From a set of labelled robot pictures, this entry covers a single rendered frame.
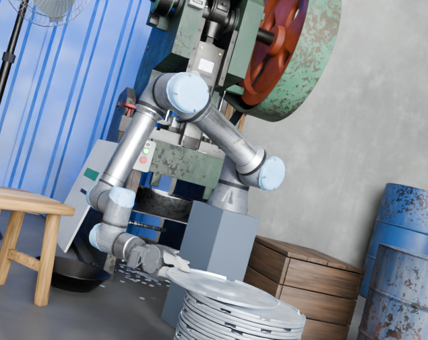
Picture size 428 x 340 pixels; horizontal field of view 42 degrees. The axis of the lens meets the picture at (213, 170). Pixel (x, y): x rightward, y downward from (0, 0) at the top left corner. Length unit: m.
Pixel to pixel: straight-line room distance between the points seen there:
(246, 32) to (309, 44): 0.35
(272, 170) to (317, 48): 0.94
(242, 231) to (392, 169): 3.04
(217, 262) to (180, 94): 0.63
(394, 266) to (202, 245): 0.66
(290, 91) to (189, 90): 1.11
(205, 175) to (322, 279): 0.73
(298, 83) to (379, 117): 2.17
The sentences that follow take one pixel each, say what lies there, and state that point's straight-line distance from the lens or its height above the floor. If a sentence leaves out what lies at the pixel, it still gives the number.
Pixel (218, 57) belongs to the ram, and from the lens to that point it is 2.76.
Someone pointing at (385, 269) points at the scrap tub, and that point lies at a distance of 2.04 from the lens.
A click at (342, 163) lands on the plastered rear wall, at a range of 4.57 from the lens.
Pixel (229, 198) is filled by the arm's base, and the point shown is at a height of 0.49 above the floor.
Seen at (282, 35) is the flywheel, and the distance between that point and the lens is 2.93.
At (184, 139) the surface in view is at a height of 0.69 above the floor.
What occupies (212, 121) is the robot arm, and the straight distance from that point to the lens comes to 1.71.
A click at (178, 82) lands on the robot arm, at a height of 0.78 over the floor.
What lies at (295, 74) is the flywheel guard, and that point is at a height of 1.11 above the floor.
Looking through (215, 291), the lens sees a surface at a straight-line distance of 1.33.
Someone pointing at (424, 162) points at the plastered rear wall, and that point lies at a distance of 5.08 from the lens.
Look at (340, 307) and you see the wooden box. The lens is 2.37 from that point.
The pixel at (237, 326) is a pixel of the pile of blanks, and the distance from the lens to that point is 1.26.
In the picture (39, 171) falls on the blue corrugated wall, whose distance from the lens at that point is 3.78.
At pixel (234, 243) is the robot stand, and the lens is 1.95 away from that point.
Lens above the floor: 0.54
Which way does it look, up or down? 1 degrees up
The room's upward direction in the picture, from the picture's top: 16 degrees clockwise
